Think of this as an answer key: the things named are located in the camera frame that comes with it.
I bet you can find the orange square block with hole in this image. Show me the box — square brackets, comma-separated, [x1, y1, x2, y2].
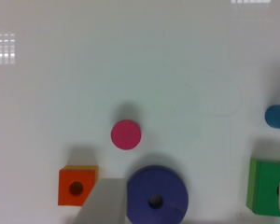
[58, 165, 99, 206]

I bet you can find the purple round ring block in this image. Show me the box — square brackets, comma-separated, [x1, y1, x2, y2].
[127, 165, 189, 224]

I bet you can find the green square block with hole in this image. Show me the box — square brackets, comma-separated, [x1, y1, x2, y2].
[246, 158, 280, 217]

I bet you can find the pink round disc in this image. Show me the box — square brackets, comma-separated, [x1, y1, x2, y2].
[111, 119, 142, 150]

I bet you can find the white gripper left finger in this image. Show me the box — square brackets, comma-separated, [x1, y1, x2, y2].
[73, 178, 127, 224]

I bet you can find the blue cylinder block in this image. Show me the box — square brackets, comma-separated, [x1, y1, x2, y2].
[265, 105, 280, 129]

